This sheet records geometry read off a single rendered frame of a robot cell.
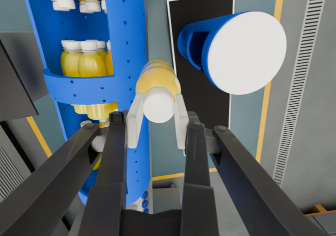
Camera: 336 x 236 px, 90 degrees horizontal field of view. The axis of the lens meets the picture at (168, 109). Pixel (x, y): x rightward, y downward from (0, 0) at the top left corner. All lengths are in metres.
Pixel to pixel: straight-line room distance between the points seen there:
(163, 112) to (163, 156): 1.94
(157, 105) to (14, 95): 0.69
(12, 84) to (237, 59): 0.80
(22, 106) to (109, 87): 0.46
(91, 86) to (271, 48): 0.59
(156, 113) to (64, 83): 0.30
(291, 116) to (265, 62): 1.75
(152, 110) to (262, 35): 0.55
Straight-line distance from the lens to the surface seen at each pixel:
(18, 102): 0.83
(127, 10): 0.44
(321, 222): 3.71
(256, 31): 0.67
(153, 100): 0.19
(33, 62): 1.03
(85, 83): 0.44
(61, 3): 0.54
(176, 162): 2.21
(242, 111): 2.05
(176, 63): 1.50
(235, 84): 0.68
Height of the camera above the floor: 1.62
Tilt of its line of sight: 65 degrees down
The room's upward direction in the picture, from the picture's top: 171 degrees clockwise
